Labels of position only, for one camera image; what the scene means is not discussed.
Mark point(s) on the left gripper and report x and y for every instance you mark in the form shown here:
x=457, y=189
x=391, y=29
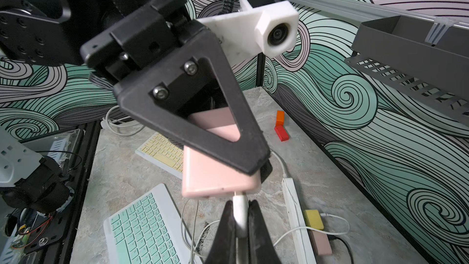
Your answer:
x=170, y=88

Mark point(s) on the black perforated wall tray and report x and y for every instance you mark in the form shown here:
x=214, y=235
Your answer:
x=428, y=61

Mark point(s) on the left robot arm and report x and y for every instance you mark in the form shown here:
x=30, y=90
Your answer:
x=52, y=32

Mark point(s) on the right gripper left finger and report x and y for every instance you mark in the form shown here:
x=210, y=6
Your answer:
x=223, y=249

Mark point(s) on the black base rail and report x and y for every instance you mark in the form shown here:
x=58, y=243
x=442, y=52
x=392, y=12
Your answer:
x=31, y=237

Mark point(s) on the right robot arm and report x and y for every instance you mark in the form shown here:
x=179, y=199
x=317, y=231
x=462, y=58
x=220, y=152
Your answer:
x=32, y=180

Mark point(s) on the pink charger with black cable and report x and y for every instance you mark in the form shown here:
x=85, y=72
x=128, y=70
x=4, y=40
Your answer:
x=320, y=243

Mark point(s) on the orange block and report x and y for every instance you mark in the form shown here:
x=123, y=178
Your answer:
x=280, y=118

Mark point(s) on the white power strip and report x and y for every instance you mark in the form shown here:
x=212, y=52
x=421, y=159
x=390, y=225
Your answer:
x=301, y=239

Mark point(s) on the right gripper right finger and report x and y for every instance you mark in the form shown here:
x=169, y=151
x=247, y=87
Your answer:
x=261, y=249

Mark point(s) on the pink charger with white cable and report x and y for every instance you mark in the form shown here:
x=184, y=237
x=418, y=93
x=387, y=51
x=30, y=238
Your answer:
x=204, y=177

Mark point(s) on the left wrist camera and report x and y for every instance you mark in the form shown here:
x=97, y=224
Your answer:
x=270, y=29

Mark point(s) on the yellow wireless keyboard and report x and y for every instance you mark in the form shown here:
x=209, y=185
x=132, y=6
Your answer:
x=162, y=153

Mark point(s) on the yellow charger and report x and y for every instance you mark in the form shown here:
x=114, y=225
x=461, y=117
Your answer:
x=313, y=219

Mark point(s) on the red block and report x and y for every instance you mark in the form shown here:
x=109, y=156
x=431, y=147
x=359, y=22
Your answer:
x=281, y=133

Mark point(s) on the green wireless keyboard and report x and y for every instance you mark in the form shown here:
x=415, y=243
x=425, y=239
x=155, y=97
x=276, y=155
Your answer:
x=147, y=231

